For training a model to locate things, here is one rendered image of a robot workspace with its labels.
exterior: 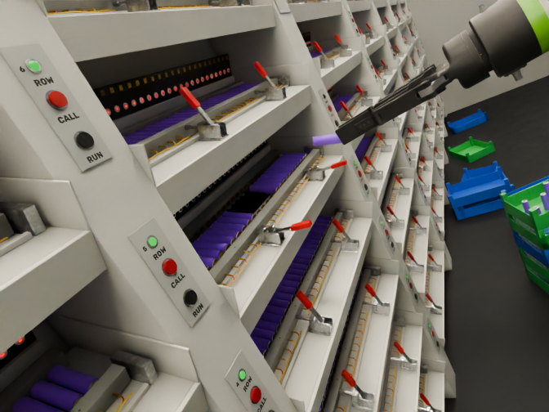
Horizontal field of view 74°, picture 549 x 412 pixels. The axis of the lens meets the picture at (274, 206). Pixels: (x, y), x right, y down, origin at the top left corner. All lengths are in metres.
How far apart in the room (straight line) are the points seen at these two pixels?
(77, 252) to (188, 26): 0.40
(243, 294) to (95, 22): 0.38
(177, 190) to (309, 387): 0.37
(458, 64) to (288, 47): 0.48
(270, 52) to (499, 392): 1.23
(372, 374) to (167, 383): 0.54
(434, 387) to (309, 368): 0.74
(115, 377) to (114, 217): 0.17
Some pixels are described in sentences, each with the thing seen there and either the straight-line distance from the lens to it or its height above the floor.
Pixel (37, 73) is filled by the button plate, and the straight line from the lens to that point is 0.42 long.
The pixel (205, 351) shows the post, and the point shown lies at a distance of 0.45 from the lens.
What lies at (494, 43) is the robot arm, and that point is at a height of 1.05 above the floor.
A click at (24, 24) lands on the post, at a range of 0.45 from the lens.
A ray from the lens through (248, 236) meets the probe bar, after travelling 0.61.
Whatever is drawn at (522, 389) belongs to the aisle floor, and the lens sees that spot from 1.48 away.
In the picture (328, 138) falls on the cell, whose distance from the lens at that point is 0.68.
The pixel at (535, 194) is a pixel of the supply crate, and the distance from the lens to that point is 1.71.
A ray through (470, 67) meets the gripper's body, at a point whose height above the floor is 1.04.
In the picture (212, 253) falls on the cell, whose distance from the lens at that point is 0.60.
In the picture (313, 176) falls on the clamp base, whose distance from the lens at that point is 0.84.
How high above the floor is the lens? 1.14
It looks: 16 degrees down
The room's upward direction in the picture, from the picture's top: 29 degrees counter-clockwise
